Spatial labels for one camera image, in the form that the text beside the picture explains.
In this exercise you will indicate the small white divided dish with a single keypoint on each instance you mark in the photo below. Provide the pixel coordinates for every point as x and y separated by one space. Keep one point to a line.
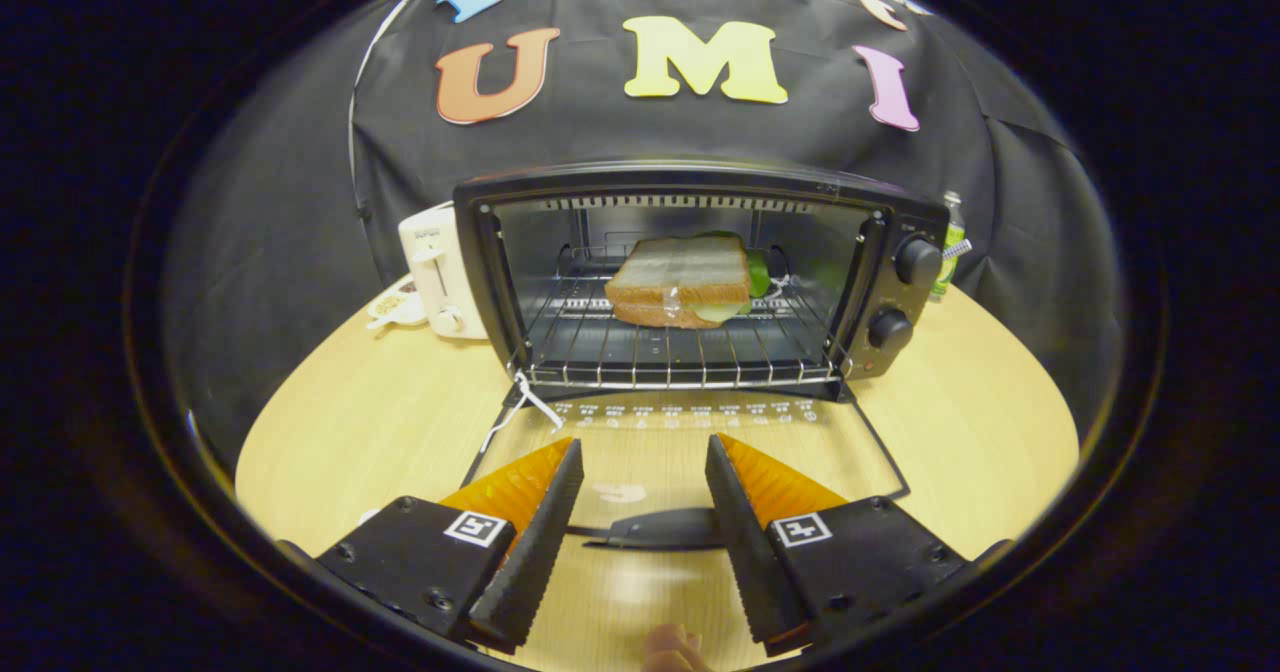
395 304

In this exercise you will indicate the toast sandwich with lettuce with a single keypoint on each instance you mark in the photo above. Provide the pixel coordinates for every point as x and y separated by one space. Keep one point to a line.
680 272

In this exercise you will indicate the white pop-up toaster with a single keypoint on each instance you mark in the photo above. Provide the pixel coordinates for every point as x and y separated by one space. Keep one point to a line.
440 272

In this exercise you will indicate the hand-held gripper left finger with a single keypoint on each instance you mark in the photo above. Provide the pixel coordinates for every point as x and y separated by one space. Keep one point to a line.
530 542

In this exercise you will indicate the black toaster oven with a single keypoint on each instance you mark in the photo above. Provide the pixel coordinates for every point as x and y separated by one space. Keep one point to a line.
900 302

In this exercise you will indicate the green drink bottle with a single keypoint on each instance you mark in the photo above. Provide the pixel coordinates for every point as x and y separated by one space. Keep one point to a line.
950 227

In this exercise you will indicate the black backdrop cloth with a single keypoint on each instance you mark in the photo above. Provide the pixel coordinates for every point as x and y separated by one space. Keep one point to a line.
600 132

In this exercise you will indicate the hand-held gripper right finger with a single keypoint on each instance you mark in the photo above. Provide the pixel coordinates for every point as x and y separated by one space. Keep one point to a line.
745 542

